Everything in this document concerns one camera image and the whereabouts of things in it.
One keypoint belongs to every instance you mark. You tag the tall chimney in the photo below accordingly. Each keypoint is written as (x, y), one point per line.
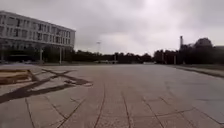
(181, 41)

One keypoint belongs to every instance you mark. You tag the domed building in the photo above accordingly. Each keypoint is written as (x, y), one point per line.
(203, 42)

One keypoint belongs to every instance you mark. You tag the grey paved plaza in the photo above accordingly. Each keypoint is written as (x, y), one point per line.
(133, 93)

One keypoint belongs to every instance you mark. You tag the row of dark trees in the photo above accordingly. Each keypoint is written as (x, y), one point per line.
(133, 58)

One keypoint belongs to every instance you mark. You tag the large white building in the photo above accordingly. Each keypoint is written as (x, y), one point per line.
(30, 33)

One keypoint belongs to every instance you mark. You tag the grass strip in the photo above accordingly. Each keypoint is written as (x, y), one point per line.
(206, 67)

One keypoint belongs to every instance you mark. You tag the tall light mast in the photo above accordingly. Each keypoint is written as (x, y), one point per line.
(98, 46)

